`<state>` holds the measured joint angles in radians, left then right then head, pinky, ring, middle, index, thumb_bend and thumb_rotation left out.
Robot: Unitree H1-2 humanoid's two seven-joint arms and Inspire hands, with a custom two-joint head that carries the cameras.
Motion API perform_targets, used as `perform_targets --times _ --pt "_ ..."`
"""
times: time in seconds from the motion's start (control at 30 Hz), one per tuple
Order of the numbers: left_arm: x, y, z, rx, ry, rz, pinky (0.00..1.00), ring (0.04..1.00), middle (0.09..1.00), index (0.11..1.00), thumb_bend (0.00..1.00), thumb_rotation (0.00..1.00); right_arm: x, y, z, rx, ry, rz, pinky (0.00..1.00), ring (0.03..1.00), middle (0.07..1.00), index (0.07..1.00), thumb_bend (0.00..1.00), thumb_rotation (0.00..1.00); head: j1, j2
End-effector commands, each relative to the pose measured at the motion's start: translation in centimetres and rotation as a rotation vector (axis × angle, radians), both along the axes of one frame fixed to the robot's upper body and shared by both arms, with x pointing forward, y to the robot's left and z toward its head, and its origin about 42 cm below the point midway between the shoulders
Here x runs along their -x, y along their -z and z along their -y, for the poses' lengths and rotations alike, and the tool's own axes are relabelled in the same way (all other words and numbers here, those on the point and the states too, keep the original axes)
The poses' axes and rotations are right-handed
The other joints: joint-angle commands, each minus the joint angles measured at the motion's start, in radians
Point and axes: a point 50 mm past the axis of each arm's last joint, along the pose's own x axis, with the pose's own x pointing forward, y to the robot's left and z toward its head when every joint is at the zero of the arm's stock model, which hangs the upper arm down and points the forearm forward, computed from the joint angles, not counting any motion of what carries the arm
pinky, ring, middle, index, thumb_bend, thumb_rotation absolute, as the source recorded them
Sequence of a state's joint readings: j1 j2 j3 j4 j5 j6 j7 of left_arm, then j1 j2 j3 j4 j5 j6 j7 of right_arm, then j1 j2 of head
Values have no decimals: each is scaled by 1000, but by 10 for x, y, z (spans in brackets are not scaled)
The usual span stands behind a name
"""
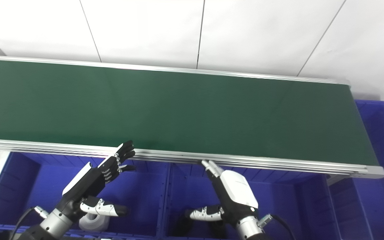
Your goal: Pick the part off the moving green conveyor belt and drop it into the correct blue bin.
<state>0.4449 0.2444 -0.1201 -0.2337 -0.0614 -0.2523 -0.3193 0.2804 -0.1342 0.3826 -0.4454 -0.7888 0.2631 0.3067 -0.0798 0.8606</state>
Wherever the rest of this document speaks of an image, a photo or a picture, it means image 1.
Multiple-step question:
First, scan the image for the white and black right hand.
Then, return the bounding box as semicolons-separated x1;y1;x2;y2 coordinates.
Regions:
189;160;259;227

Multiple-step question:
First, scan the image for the green conveyor belt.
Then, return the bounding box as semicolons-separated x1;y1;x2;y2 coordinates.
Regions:
0;55;384;179
0;59;379;166

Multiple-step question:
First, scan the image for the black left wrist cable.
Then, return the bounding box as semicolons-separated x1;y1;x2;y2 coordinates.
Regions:
10;206;49;240

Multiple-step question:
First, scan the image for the white cylindrical part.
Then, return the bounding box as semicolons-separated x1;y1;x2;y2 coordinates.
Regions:
79;213;108;232

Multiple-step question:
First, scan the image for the white and black left hand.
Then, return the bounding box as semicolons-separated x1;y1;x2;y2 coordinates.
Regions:
56;140;136;222

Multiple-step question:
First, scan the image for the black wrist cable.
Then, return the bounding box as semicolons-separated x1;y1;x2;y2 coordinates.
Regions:
10;206;49;240
258;214;296;240

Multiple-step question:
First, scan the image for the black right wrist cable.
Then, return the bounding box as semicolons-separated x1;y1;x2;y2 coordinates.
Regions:
258;214;296;240

